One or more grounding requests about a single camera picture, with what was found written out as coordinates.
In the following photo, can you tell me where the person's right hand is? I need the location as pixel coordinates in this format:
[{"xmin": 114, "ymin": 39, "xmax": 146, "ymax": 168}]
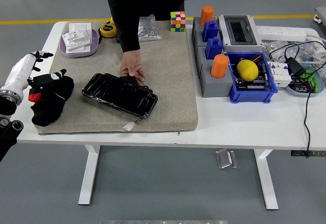
[{"xmin": 119, "ymin": 49, "xmax": 147, "ymax": 87}]

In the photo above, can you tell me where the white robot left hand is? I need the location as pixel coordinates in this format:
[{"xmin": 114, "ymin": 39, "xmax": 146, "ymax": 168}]
[{"xmin": 4, "ymin": 50, "xmax": 67, "ymax": 91}]

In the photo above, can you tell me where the black glossy panel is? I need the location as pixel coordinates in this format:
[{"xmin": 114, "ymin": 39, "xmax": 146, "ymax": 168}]
[{"xmin": 81, "ymin": 73, "xmax": 158, "ymax": 121}]

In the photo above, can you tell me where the black rag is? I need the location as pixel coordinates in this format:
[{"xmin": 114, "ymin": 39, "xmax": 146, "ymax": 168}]
[{"xmin": 28, "ymin": 75, "xmax": 75, "ymax": 127}]

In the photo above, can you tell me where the orange cylinder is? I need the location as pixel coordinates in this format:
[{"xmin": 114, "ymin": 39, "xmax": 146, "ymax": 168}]
[
  {"xmin": 210, "ymin": 54, "xmax": 230, "ymax": 79},
  {"xmin": 200, "ymin": 5, "xmax": 215, "ymax": 27}
]

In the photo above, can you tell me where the colourful puzzle cube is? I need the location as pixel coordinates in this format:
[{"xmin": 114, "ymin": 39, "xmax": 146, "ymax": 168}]
[{"xmin": 170, "ymin": 11, "xmax": 186, "ymax": 33}]

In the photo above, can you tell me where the clear bag of nuts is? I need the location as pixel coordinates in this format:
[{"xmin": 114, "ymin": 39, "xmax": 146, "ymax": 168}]
[{"xmin": 137, "ymin": 14, "xmax": 162, "ymax": 43}]

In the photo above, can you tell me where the grey-brown mat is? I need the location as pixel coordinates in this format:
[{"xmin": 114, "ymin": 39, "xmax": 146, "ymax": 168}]
[{"xmin": 34, "ymin": 21, "xmax": 199, "ymax": 135}]

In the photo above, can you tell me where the yellow tape measure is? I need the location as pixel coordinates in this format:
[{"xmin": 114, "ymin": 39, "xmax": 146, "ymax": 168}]
[{"xmin": 98, "ymin": 21, "xmax": 118, "ymax": 41}]

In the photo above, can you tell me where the purple tray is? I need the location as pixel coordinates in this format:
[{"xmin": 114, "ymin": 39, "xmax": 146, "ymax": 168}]
[{"xmin": 59, "ymin": 29, "xmax": 99, "ymax": 58}]

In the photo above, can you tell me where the grey block base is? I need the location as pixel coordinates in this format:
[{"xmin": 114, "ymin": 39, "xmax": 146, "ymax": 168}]
[
  {"xmin": 191, "ymin": 16, "xmax": 224, "ymax": 48},
  {"xmin": 196, "ymin": 46, "xmax": 234, "ymax": 98}
]

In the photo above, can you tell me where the blue block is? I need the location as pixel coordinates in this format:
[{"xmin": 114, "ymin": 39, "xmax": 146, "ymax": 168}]
[
  {"xmin": 205, "ymin": 37, "xmax": 225, "ymax": 61},
  {"xmin": 202, "ymin": 19, "xmax": 220, "ymax": 43}
]

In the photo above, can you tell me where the white socket module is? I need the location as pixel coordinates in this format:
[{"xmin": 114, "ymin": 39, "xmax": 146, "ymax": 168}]
[{"xmin": 62, "ymin": 29, "xmax": 92, "ymax": 51}]

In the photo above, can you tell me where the grey electrical distribution box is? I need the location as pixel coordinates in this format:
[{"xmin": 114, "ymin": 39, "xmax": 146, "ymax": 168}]
[{"xmin": 218, "ymin": 14, "xmax": 263, "ymax": 53}]

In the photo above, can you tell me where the yellow lemon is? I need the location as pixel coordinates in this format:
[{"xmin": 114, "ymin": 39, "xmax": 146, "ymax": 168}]
[{"xmin": 236, "ymin": 59, "xmax": 259, "ymax": 81}]

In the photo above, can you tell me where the white power strip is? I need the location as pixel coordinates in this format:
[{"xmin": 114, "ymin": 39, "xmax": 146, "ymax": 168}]
[{"xmin": 256, "ymin": 25, "xmax": 308, "ymax": 43}]

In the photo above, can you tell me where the dark circuit board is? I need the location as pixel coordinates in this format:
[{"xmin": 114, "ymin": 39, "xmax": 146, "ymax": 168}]
[{"xmin": 236, "ymin": 75, "xmax": 271, "ymax": 92}]

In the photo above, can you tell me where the white table leg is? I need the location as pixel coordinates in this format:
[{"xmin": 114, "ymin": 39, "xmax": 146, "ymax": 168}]
[
  {"xmin": 254, "ymin": 149, "xmax": 279, "ymax": 211},
  {"xmin": 78, "ymin": 145, "xmax": 101, "ymax": 206}
]

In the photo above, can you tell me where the blue plastic bin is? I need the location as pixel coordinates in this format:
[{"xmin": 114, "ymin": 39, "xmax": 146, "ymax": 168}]
[{"xmin": 225, "ymin": 51, "xmax": 279, "ymax": 104}]

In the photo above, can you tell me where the white circuit breaker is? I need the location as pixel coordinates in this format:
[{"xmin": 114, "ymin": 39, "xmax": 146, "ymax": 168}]
[{"xmin": 267, "ymin": 61, "xmax": 292, "ymax": 88}]

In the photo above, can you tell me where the black power adapter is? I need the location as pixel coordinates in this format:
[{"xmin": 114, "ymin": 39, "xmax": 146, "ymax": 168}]
[{"xmin": 284, "ymin": 57, "xmax": 307, "ymax": 77}]

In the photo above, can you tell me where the white cart with red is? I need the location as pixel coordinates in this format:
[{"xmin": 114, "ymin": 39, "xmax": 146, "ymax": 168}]
[{"xmin": 313, "ymin": 6, "xmax": 326, "ymax": 27}]

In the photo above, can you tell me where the clear bag of blue parts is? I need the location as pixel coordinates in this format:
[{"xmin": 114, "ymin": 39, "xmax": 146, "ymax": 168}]
[{"xmin": 295, "ymin": 42, "xmax": 326, "ymax": 65}]

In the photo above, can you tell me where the dark terminal board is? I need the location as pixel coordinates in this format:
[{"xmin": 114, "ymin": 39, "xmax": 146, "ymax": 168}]
[{"xmin": 290, "ymin": 76, "xmax": 315, "ymax": 93}]

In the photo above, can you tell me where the green plastic part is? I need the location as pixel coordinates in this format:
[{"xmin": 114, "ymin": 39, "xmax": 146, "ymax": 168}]
[{"xmin": 300, "ymin": 70, "xmax": 320, "ymax": 93}]

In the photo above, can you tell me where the light blue dish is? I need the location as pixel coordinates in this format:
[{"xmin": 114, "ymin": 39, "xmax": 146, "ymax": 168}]
[{"xmin": 285, "ymin": 65, "xmax": 325, "ymax": 97}]

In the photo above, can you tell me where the black table control box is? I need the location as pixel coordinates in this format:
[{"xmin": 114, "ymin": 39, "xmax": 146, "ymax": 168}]
[{"xmin": 291, "ymin": 150, "xmax": 326, "ymax": 158}]

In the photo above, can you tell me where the white wire connector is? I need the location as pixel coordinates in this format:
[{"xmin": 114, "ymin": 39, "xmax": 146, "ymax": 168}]
[{"xmin": 123, "ymin": 119, "xmax": 141, "ymax": 132}]

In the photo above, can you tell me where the white flat switch plate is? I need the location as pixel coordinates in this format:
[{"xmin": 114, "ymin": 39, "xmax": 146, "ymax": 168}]
[{"xmin": 66, "ymin": 22, "xmax": 93, "ymax": 54}]

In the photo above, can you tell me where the silver metal bracket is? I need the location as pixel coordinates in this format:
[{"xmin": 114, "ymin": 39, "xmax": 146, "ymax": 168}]
[{"xmin": 215, "ymin": 148, "xmax": 238, "ymax": 170}]

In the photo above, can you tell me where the white thick cable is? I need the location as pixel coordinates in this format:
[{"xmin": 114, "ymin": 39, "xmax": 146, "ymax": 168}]
[{"xmin": 304, "ymin": 27, "xmax": 326, "ymax": 67}]

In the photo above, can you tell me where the black thin cord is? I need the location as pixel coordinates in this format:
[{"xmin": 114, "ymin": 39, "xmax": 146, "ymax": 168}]
[{"xmin": 268, "ymin": 40, "xmax": 326, "ymax": 158}]

